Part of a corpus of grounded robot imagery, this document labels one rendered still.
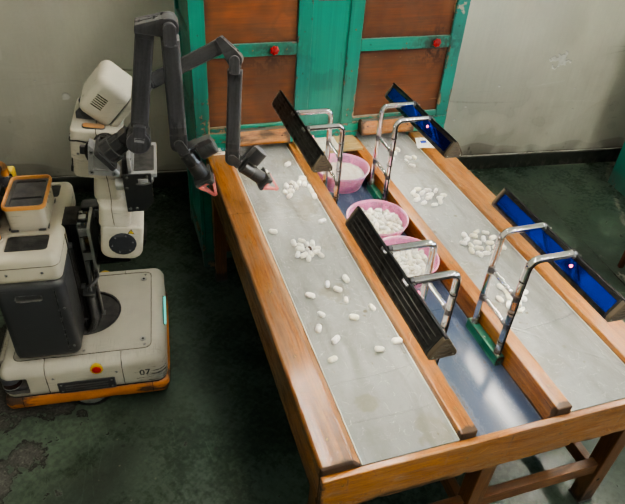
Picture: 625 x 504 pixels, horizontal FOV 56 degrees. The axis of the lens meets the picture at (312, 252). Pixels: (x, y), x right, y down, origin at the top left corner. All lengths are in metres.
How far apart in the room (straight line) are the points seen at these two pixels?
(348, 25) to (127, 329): 1.71
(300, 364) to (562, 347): 0.90
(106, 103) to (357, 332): 1.14
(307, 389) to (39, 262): 1.09
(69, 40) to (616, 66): 3.66
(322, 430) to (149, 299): 1.36
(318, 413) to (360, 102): 1.82
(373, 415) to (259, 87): 1.71
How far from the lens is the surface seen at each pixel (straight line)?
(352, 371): 1.89
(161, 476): 2.57
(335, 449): 1.69
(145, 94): 1.99
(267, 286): 2.12
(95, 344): 2.68
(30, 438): 2.80
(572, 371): 2.12
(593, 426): 2.11
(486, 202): 2.78
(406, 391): 1.87
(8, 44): 3.88
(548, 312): 2.30
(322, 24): 2.90
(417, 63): 3.18
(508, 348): 2.08
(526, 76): 4.54
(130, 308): 2.81
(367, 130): 3.13
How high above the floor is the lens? 2.16
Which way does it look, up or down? 37 degrees down
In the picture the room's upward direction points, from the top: 4 degrees clockwise
